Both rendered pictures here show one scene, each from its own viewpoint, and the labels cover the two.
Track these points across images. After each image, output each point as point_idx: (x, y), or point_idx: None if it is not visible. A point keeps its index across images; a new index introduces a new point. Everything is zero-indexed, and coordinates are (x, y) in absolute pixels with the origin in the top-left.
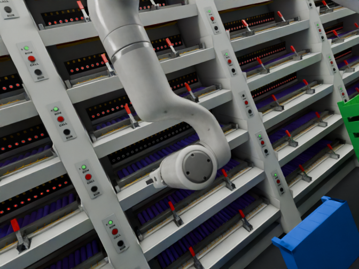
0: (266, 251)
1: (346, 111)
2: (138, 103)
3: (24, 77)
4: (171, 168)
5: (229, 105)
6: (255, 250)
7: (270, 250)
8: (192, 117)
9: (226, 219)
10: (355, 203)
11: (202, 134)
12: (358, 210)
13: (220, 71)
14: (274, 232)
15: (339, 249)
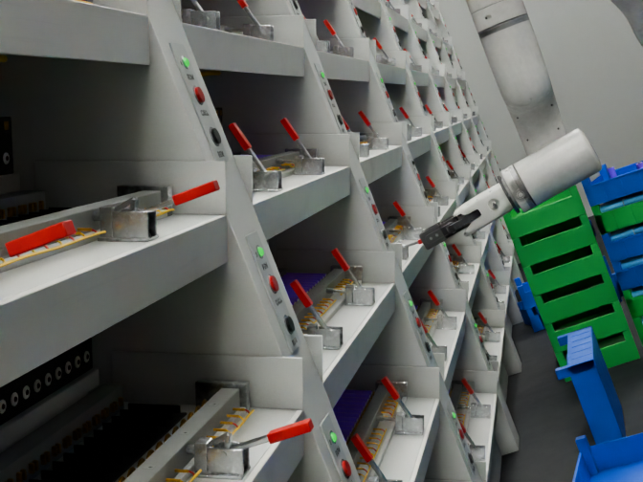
0: (505, 475)
1: (517, 226)
2: (535, 74)
3: (288, 4)
4: (568, 149)
5: (390, 180)
6: (494, 471)
7: (511, 471)
8: (549, 110)
9: None
10: (562, 394)
11: (544, 138)
12: (574, 396)
13: (377, 109)
14: (496, 449)
15: (611, 389)
